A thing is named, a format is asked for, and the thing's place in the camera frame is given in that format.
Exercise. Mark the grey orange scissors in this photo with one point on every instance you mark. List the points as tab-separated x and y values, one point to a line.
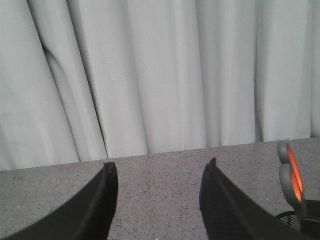
291	181

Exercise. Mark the black mesh pen holder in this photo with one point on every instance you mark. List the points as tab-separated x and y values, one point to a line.
309	225

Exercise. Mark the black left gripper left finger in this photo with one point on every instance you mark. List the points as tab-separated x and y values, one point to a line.
87	215

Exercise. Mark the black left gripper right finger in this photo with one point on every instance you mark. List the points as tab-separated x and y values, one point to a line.
229	214

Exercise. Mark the grey curtain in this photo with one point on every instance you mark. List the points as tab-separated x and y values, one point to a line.
86	80

